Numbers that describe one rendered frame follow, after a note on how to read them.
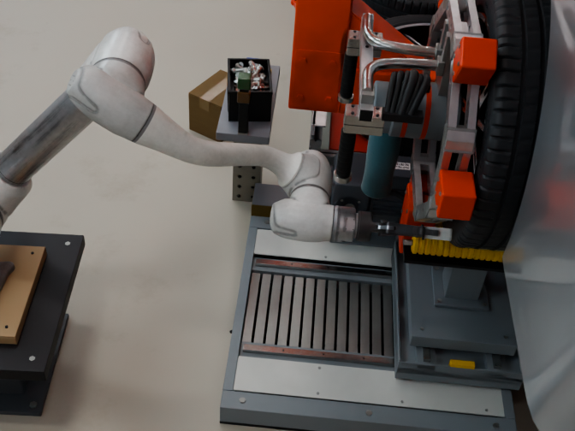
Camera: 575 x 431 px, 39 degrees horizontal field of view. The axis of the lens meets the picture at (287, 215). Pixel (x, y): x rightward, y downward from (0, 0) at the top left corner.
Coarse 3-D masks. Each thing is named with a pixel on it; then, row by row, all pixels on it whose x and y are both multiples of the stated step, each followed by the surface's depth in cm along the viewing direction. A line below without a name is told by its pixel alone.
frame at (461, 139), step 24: (456, 0) 188; (432, 24) 211; (456, 24) 180; (456, 48) 175; (456, 96) 175; (456, 120) 174; (432, 144) 224; (456, 144) 175; (432, 168) 222; (456, 168) 182; (432, 192) 186; (432, 216) 189
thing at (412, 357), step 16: (400, 256) 264; (400, 272) 258; (400, 288) 253; (400, 304) 248; (400, 320) 243; (400, 336) 239; (400, 352) 234; (416, 352) 232; (432, 352) 232; (448, 352) 235; (464, 352) 236; (480, 352) 236; (400, 368) 231; (416, 368) 230; (432, 368) 230; (448, 368) 229; (464, 368) 229; (480, 368) 232; (496, 368) 229; (512, 368) 232; (464, 384) 233; (480, 384) 233; (496, 384) 232; (512, 384) 232
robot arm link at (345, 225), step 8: (336, 208) 198; (344, 208) 198; (352, 208) 199; (336, 216) 196; (344, 216) 196; (352, 216) 197; (336, 224) 196; (344, 224) 196; (352, 224) 196; (336, 232) 196; (344, 232) 196; (352, 232) 196; (336, 240) 199; (344, 240) 198; (352, 240) 198
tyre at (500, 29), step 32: (480, 0) 194; (512, 0) 177; (544, 0) 178; (512, 32) 172; (544, 32) 173; (512, 64) 169; (544, 64) 170; (512, 96) 168; (512, 128) 169; (480, 160) 177; (512, 160) 172; (480, 192) 176; (512, 192) 175; (448, 224) 207; (480, 224) 183; (512, 224) 183
